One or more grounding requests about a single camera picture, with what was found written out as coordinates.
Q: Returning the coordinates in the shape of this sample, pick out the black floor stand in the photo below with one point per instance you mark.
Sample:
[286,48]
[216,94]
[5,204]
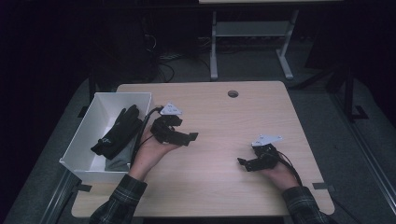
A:
[348,93]

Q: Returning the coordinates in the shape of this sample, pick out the black tape piece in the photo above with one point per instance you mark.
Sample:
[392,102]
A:
[323,186]
[84,188]

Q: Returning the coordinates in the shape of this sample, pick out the black long-fingered glove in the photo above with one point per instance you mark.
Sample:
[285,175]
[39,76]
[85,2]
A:
[120,133]

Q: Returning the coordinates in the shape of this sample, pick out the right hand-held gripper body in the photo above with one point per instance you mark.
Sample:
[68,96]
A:
[264,158]

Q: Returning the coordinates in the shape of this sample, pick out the person's left hand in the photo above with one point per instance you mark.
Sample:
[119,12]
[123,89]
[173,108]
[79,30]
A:
[149,158]

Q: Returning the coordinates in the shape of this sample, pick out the person's right hand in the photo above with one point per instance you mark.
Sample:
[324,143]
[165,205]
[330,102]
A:
[281,177]

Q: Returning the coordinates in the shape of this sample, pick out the white plastic box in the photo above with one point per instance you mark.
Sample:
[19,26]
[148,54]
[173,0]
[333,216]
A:
[93,121]

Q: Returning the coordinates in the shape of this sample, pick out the grey metal desk frame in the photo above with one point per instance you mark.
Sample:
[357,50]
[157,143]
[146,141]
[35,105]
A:
[249,28]

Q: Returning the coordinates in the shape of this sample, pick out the aluminium rail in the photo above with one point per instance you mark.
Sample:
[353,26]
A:
[367,155]
[57,199]

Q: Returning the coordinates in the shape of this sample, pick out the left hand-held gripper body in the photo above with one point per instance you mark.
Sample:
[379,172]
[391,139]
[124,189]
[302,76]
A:
[165,129]

